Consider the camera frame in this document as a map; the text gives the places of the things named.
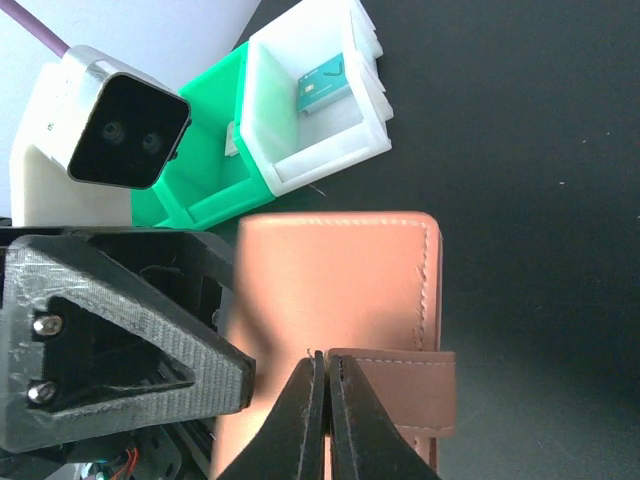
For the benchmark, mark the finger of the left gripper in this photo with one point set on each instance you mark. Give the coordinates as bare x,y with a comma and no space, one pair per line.
115,340

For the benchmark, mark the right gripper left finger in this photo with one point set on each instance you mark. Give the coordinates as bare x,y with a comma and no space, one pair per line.
290,445

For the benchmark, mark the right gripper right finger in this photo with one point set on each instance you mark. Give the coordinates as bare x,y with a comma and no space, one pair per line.
365,444

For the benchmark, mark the pink leather card holder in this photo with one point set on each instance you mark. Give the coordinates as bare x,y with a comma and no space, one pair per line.
366,284

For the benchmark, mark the teal card in bin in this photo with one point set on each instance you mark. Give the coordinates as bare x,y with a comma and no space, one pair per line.
322,85

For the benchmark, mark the green plastic bin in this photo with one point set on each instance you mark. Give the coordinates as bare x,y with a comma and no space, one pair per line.
214,177

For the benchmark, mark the white plastic bin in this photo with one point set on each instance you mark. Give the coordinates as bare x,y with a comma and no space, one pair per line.
293,149

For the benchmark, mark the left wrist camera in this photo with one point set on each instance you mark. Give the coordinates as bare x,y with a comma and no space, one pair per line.
94,131

